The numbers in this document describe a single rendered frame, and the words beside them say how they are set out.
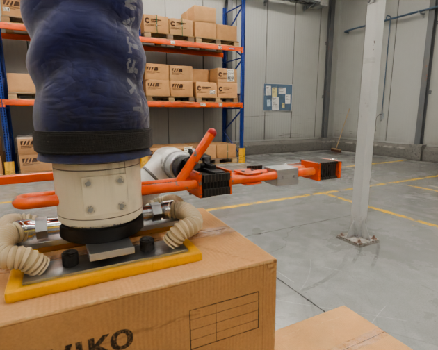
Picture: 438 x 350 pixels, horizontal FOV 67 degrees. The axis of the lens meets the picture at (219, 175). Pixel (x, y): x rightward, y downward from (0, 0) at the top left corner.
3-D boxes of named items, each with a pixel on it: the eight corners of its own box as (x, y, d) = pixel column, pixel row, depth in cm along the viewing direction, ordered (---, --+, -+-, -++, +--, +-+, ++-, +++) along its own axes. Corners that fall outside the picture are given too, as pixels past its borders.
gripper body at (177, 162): (195, 153, 100) (208, 156, 92) (195, 180, 102) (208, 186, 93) (171, 154, 97) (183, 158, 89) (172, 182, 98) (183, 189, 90)
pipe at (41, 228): (3, 278, 53) (-2, 245, 52) (17, 230, 75) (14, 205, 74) (199, 241, 68) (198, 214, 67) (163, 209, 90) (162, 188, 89)
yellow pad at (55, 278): (4, 305, 52) (0, 276, 51) (11, 277, 61) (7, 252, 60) (203, 261, 67) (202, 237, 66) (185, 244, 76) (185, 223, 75)
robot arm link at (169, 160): (190, 178, 107) (198, 181, 102) (163, 180, 103) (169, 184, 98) (190, 150, 105) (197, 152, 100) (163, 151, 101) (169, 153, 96)
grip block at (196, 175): (201, 199, 75) (200, 173, 74) (185, 190, 84) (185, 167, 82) (233, 195, 79) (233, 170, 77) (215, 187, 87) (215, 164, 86)
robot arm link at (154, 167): (199, 167, 108) (169, 194, 105) (181, 160, 121) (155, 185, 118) (179, 141, 103) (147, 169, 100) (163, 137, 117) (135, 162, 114)
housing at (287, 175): (277, 187, 86) (278, 169, 85) (263, 182, 92) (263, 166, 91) (299, 184, 89) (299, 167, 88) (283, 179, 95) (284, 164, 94)
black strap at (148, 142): (30, 158, 53) (27, 133, 52) (36, 145, 74) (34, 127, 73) (166, 150, 63) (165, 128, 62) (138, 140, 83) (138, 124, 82)
